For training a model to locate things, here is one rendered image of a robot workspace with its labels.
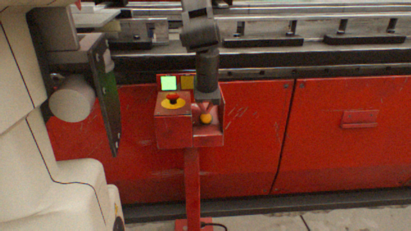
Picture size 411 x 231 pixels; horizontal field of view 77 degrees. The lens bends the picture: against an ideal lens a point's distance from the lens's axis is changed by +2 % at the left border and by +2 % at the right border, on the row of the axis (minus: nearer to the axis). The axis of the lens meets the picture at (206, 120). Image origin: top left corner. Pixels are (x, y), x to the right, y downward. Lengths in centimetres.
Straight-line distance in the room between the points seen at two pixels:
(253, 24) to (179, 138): 53
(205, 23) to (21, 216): 44
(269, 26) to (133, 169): 81
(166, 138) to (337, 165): 88
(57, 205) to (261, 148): 93
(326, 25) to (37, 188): 106
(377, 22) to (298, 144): 57
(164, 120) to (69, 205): 44
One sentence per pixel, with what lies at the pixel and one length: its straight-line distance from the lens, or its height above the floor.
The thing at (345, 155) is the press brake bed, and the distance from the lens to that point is 135.
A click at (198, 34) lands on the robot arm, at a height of 101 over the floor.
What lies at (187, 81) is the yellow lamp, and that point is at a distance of 83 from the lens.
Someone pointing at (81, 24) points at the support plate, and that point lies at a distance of 80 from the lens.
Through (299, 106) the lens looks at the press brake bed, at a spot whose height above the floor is 65.
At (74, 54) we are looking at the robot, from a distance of 37.
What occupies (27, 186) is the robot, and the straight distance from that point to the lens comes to 32.
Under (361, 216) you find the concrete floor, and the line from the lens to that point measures 165.
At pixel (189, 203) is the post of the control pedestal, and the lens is 102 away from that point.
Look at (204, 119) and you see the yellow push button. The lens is 80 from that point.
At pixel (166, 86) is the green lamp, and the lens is 84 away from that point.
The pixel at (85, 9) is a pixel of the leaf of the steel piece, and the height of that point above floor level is 101.
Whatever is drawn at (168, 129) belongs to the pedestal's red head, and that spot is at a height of 73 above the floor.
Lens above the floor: 113
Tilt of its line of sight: 31 degrees down
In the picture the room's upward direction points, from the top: straight up
